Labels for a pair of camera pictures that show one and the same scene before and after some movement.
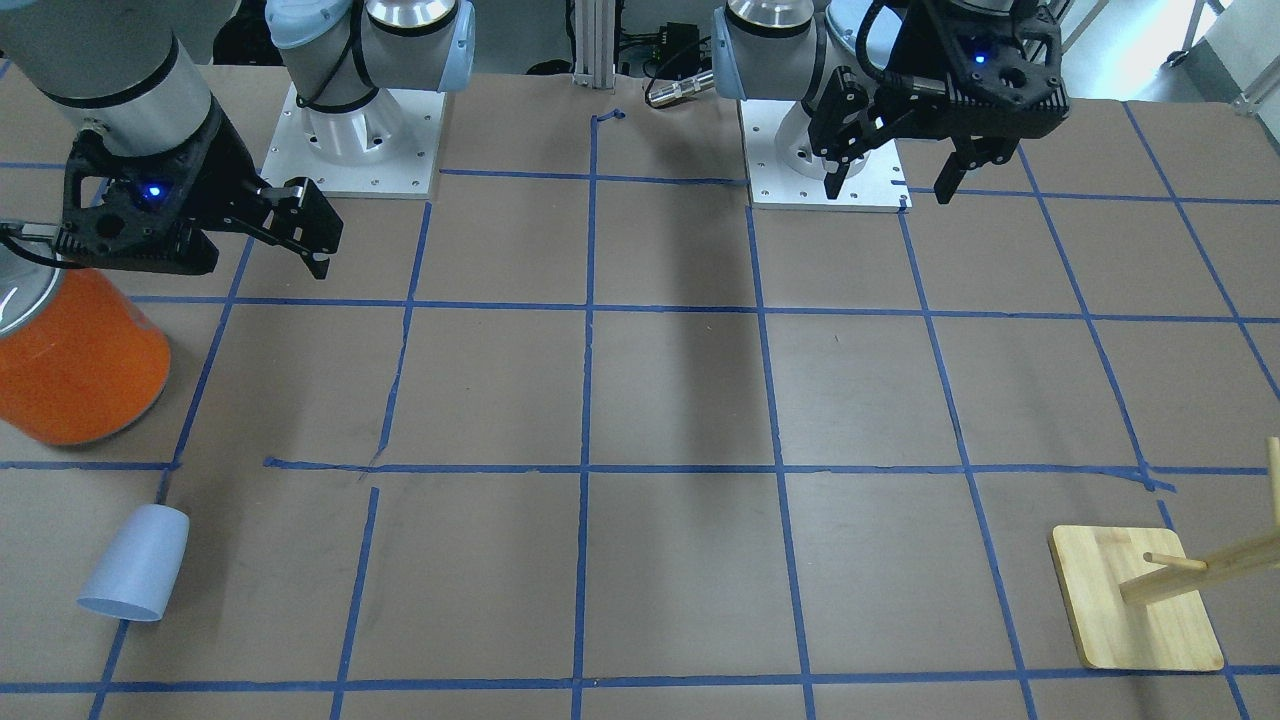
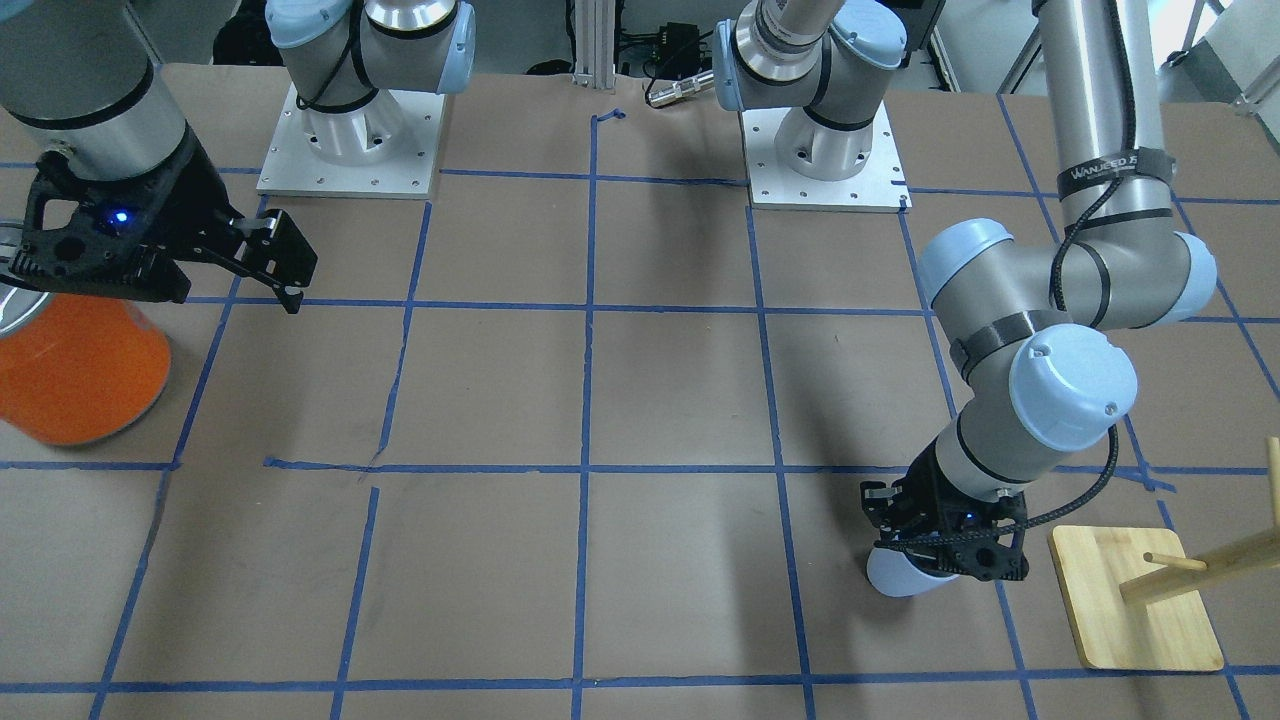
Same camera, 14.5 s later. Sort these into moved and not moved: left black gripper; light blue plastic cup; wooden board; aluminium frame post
Moved: left black gripper; light blue plastic cup
Not moved: wooden board; aluminium frame post
